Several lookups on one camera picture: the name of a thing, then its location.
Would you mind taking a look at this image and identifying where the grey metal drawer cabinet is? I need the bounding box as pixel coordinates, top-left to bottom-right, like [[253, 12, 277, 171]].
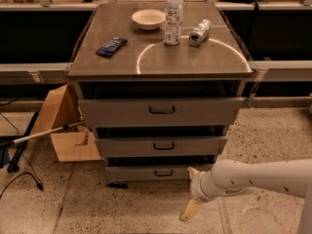
[[68, 2, 254, 174]]

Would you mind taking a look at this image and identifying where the grey bottom drawer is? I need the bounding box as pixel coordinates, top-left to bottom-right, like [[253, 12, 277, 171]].
[[104, 163, 218, 183]]

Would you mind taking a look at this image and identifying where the black cable on floor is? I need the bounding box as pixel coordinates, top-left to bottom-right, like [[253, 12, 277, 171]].
[[0, 97, 45, 200]]

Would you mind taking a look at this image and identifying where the brown cardboard box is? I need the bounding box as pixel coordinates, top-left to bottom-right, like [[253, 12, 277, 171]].
[[31, 85, 101, 162]]

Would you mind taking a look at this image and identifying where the grey drawer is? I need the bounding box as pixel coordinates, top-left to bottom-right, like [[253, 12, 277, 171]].
[[95, 136, 227, 158], [104, 163, 218, 183], [79, 97, 243, 128]]

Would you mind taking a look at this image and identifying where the dark blue snack packet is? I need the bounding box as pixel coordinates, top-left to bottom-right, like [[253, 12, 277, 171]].
[[96, 37, 128, 58]]

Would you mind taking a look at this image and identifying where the white ceramic bowl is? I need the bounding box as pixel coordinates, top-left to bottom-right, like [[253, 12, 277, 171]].
[[132, 9, 165, 30]]

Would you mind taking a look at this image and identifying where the white grabber stick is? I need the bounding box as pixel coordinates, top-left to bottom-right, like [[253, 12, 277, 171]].
[[0, 121, 85, 148]]

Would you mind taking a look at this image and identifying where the black bar on floor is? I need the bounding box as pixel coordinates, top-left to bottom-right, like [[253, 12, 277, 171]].
[[7, 112, 39, 173]]

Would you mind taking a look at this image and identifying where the clear plastic water bottle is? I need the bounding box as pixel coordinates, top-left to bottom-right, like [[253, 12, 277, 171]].
[[164, 0, 182, 46]]

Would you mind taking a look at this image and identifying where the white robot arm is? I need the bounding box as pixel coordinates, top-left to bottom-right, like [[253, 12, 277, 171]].
[[179, 158, 312, 234]]

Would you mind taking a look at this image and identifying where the silver drink can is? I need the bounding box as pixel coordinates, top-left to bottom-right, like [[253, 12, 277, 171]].
[[188, 19, 212, 47]]

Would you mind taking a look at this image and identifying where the grey middle drawer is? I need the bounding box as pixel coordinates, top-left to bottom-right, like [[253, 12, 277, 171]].
[[95, 136, 227, 158]]

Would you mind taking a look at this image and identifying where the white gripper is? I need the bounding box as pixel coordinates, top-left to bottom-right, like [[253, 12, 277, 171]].
[[179, 167, 217, 222]]

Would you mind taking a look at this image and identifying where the grey top drawer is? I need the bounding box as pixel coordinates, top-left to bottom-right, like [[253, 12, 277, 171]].
[[79, 97, 243, 128]]

